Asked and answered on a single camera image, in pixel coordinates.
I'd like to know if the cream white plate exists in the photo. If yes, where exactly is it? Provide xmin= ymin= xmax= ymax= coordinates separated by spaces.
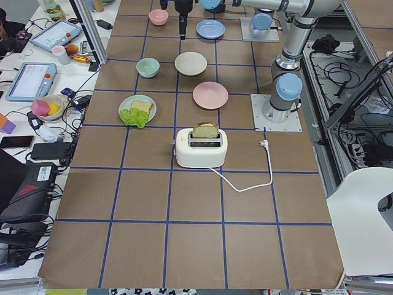
xmin=174 ymin=52 xmax=207 ymax=76

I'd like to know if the orange screwdriver handle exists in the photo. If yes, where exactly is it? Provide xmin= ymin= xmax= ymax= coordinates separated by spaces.
xmin=70 ymin=55 xmax=91 ymax=63

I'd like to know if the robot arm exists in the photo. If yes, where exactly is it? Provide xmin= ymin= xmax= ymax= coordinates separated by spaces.
xmin=232 ymin=1 xmax=341 ymax=123
xmin=249 ymin=8 xmax=280 ymax=37

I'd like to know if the pink plate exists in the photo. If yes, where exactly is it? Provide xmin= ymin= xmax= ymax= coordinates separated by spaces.
xmin=193 ymin=81 xmax=228 ymax=109

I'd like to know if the white chair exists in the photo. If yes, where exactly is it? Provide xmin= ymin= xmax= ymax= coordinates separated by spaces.
xmin=327 ymin=167 xmax=392 ymax=276

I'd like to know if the black power adapter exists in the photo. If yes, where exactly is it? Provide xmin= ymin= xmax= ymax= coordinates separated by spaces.
xmin=96 ymin=19 xmax=113 ymax=30

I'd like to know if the aluminium frame post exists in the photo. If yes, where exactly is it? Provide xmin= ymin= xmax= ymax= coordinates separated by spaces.
xmin=69 ymin=0 xmax=107 ymax=65

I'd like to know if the smartphone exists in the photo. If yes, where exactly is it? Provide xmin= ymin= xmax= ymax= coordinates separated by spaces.
xmin=1 ymin=135 xmax=35 ymax=149

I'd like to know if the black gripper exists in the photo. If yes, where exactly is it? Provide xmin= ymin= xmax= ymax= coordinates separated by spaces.
xmin=174 ymin=0 xmax=193 ymax=40

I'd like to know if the near teach pendant tablet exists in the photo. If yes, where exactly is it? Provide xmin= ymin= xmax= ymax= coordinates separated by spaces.
xmin=5 ymin=62 xmax=56 ymax=102

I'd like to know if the beige bowl with toys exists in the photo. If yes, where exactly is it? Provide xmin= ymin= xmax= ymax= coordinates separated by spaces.
xmin=30 ymin=94 xmax=67 ymax=122

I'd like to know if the pink cup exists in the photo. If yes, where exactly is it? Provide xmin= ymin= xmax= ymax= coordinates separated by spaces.
xmin=51 ymin=45 xmax=70 ymax=65

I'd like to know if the green lettuce leaf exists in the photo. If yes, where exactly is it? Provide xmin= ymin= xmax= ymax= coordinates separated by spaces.
xmin=119 ymin=108 xmax=149 ymax=128

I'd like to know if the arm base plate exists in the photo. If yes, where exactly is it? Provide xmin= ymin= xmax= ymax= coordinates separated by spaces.
xmin=240 ymin=17 xmax=279 ymax=42
xmin=251 ymin=94 xmax=302 ymax=132

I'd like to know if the bread slice on plate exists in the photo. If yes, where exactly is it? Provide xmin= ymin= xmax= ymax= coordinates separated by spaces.
xmin=131 ymin=100 xmax=153 ymax=114

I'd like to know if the white toaster power cable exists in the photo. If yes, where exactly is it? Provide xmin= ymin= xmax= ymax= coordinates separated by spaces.
xmin=208 ymin=140 xmax=274 ymax=193

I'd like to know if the mint green bowl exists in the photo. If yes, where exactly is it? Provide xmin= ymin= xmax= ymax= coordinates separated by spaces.
xmin=136 ymin=58 xmax=160 ymax=78

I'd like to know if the blue plate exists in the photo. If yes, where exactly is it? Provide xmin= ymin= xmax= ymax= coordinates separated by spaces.
xmin=196 ymin=20 xmax=225 ymax=39

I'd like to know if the far teach pendant tablet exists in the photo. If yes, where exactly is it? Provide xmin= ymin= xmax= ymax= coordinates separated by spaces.
xmin=29 ymin=20 xmax=82 ymax=52

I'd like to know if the white toaster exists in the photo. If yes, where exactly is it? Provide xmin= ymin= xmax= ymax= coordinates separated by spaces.
xmin=175 ymin=128 xmax=228 ymax=168

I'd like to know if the teach pendant tablet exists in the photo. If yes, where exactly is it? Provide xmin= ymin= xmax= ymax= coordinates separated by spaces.
xmin=29 ymin=20 xmax=82 ymax=52
xmin=5 ymin=62 xmax=56 ymax=102

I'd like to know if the dark blue pot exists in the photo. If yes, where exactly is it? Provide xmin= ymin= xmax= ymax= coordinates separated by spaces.
xmin=207 ymin=4 xmax=225 ymax=14

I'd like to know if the pink bowl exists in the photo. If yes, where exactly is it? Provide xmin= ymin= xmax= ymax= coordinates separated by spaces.
xmin=149 ymin=9 xmax=169 ymax=26

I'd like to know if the mint green plate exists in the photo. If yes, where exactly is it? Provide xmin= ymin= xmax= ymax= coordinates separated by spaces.
xmin=118 ymin=95 xmax=157 ymax=124

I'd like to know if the bread slice in toaster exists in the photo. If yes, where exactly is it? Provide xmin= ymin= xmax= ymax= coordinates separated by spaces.
xmin=192 ymin=122 xmax=219 ymax=138

